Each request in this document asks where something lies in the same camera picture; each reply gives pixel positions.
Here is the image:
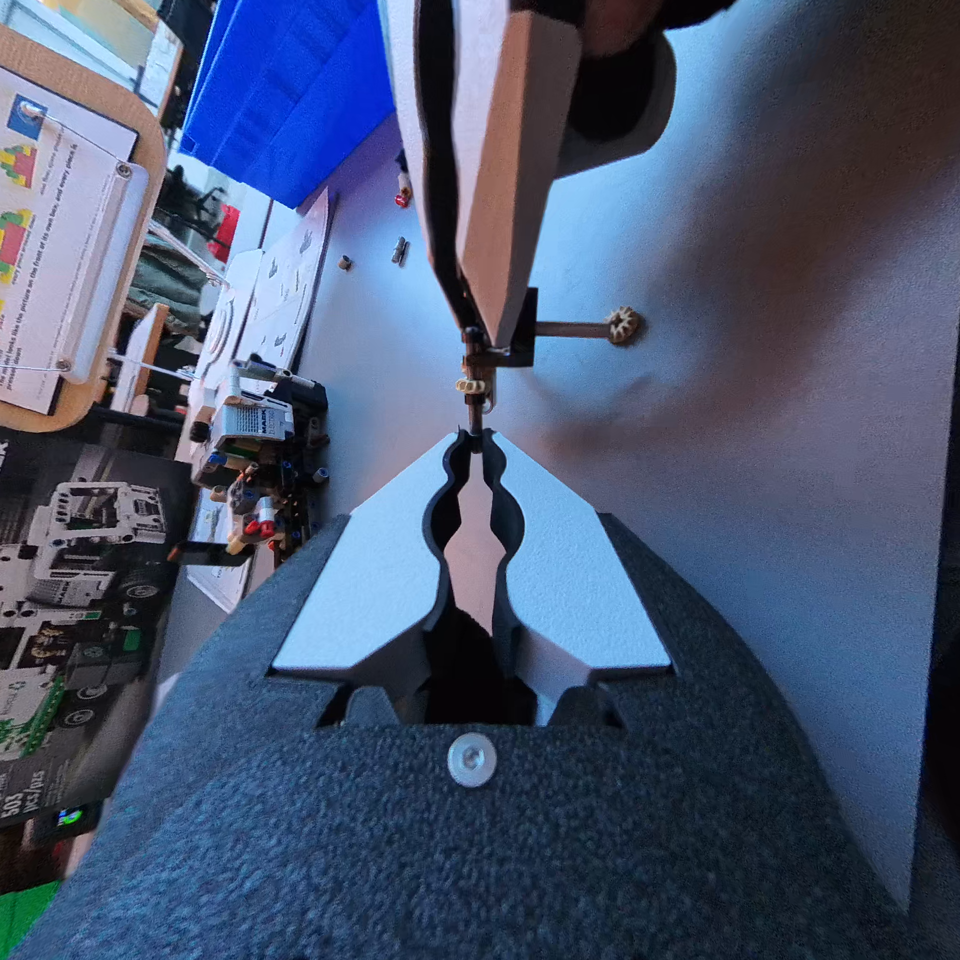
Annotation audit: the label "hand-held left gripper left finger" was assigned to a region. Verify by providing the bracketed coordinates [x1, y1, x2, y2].
[270, 431, 472, 725]

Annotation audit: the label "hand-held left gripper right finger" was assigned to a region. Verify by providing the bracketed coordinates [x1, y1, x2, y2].
[483, 429, 672, 725]

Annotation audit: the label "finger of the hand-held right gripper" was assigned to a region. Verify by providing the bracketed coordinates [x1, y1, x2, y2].
[453, 0, 584, 352]
[382, 0, 483, 340]

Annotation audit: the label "lego gear axle assembly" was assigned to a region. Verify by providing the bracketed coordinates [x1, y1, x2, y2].
[453, 287, 615, 451]

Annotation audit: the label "scattered small lego pieces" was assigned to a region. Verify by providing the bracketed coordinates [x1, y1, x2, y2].
[336, 150, 415, 273]

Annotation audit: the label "lego truck model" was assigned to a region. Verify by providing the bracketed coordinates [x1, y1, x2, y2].
[168, 356, 331, 597]

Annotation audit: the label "lego set box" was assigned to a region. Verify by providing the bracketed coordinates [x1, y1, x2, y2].
[0, 438, 192, 830]

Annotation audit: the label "person's right hand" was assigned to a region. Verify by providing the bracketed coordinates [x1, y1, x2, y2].
[581, 0, 669, 60]

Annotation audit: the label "blue plastic bin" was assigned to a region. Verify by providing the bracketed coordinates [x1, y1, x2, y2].
[180, 0, 399, 211]

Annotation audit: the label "open instruction booklet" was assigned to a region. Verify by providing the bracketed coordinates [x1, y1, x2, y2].
[186, 186, 335, 615]

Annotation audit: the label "red bag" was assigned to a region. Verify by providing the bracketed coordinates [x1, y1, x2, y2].
[206, 202, 243, 264]

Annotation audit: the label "grey green cloth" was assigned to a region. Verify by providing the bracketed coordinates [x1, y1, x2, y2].
[123, 232, 211, 324]

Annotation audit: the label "instruction sign board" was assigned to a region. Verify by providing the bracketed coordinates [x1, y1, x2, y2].
[0, 22, 170, 432]

